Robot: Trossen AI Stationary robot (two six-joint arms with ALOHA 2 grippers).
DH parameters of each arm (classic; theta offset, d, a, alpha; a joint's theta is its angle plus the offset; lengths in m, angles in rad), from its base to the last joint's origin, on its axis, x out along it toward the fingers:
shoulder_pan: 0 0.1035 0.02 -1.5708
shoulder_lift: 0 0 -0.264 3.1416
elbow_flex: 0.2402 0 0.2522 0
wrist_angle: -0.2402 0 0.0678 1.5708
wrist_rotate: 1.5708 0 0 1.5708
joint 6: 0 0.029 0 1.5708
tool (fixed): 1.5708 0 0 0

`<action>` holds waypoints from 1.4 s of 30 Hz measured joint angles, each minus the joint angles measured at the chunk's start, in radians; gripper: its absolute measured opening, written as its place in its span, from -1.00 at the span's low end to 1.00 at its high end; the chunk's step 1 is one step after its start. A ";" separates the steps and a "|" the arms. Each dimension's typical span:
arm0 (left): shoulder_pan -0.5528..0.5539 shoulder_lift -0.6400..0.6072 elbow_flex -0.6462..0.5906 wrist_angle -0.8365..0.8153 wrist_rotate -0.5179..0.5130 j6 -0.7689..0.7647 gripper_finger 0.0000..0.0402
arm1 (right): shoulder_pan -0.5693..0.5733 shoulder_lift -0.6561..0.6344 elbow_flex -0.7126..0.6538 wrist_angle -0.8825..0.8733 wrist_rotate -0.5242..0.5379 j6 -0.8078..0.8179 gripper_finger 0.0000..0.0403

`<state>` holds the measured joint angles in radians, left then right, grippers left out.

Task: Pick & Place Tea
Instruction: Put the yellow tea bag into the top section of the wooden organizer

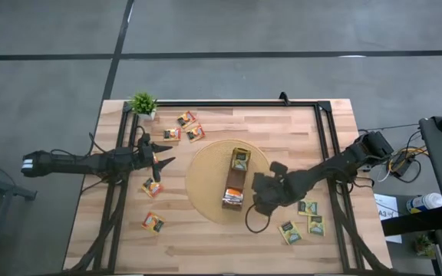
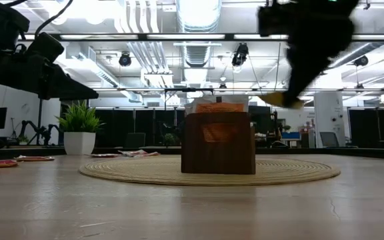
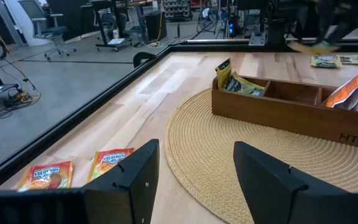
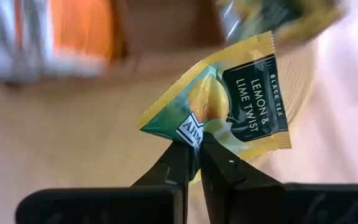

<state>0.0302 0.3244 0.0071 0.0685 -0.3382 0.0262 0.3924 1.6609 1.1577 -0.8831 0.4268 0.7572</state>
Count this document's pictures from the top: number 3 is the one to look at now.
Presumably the black equipment cart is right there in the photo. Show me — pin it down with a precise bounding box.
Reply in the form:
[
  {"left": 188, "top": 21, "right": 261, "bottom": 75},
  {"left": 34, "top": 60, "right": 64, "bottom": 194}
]
[{"left": 225, "top": 0, "right": 291, "bottom": 40}]

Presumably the computer with blue lights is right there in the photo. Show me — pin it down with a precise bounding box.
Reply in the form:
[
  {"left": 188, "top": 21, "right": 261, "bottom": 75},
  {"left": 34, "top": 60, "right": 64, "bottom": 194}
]
[{"left": 226, "top": 17, "right": 239, "bottom": 38}]

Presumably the grey office chair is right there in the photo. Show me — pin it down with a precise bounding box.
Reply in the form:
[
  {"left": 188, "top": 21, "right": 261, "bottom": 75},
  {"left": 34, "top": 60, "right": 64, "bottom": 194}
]
[{"left": 17, "top": 0, "right": 77, "bottom": 62}]

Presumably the white square pillar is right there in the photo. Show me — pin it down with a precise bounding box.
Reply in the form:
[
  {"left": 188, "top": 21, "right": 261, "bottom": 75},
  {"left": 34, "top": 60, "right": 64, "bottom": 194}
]
[{"left": 0, "top": 0, "right": 54, "bottom": 47}]

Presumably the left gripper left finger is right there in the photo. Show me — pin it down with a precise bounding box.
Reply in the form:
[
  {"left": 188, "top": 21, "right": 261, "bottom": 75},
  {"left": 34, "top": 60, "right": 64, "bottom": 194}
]
[{"left": 83, "top": 139, "right": 161, "bottom": 224}]

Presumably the black table clamp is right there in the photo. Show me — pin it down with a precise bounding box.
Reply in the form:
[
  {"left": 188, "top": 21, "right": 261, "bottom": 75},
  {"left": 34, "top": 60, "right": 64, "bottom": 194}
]
[{"left": 132, "top": 51, "right": 158, "bottom": 68}]

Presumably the black metal table frame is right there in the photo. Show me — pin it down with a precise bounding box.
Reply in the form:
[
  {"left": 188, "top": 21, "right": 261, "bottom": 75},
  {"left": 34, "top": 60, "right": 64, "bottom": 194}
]
[{"left": 0, "top": 0, "right": 358, "bottom": 190}]

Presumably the yellow cable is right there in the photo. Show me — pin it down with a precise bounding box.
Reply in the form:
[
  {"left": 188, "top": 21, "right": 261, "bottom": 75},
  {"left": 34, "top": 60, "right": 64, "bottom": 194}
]
[{"left": 0, "top": 11, "right": 42, "bottom": 105}]

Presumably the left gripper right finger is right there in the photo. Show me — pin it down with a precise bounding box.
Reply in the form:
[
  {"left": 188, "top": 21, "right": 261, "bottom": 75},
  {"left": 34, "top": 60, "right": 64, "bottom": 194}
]
[{"left": 233, "top": 141, "right": 348, "bottom": 224}]

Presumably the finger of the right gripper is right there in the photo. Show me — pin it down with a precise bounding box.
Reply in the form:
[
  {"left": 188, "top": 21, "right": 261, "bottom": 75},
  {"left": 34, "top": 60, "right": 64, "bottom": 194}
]
[
  {"left": 329, "top": 17, "right": 358, "bottom": 46},
  {"left": 317, "top": 7, "right": 334, "bottom": 43}
]

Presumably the black computer tower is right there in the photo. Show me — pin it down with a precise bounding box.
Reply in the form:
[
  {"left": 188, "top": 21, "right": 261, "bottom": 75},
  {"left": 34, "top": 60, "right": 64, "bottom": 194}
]
[{"left": 144, "top": 11, "right": 168, "bottom": 42}]

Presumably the black partition panel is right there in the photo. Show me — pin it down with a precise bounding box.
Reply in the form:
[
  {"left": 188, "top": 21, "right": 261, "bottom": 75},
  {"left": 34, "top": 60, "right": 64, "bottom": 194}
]
[{"left": 45, "top": 0, "right": 101, "bottom": 41}]

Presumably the black floor fan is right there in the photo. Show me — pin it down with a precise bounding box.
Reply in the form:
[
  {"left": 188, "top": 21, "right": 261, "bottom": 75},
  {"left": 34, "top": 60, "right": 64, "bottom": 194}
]
[{"left": 196, "top": 7, "right": 219, "bottom": 35}]

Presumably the black standing desk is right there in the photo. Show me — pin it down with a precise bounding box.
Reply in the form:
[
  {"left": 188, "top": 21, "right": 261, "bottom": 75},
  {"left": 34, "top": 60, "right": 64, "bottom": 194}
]
[{"left": 87, "top": 0, "right": 167, "bottom": 52}]

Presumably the green yellow tea bag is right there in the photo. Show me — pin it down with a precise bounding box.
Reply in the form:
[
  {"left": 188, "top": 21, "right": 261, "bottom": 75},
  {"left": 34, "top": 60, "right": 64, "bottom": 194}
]
[
  {"left": 224, "top": 77, "right": 265, "bottom": 97},
  {"left": 287, "top": 40, "right": 340, "bottom": 56},
  {"left": 337, "top": 53, "right": 358, "bottom": 65},
  {"left": 310, "top": 55, "right": 343, "bottom": 69}
]

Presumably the red parts bin shelf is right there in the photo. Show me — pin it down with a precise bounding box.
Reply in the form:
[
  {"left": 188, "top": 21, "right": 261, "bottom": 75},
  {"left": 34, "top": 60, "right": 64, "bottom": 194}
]
[{"left": 162, "top": 0, "right": 194, "bottom": 22}]

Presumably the brown wooden tea box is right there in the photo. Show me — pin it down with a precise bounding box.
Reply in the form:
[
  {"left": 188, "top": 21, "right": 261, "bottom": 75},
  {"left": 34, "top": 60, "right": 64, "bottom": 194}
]
[{"left": 211, "top": 76, "right": 358, "bottom": 152}]

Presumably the round woven straw placemat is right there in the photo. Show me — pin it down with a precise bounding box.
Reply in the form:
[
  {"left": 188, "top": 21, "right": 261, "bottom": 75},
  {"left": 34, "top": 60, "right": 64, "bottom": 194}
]
[{"left": 163, "top": 88, "right": 358, "bottom": 224}]

